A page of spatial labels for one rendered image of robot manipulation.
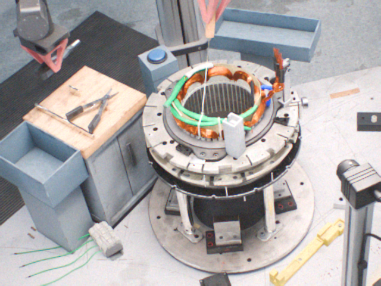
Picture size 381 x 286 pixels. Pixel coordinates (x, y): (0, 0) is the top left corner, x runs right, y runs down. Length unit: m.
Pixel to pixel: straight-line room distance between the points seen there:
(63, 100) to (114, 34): 1.90
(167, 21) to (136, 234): 0.55
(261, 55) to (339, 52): 1.59
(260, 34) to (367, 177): 0.87
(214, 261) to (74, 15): 2.31
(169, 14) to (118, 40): 1.62
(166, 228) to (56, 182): 0.31
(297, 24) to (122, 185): 0.56
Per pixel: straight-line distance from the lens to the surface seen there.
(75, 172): 1.57
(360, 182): 0.99
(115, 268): 1.70
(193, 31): 1.95
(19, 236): 1.82
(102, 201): 1.68
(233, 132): 1.38
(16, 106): 3.32
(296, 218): 1.70
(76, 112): 1.60
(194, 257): 1.66
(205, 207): 1.76
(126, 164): 1.70
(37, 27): 1.40
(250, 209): 1.74
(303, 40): 1.78
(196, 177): 1.45
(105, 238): 1.70
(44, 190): 1.53
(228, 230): 1.64
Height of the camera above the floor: 2.16
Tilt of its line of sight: 47 degrees down
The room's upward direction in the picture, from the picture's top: 10 degrees counter-clockwise
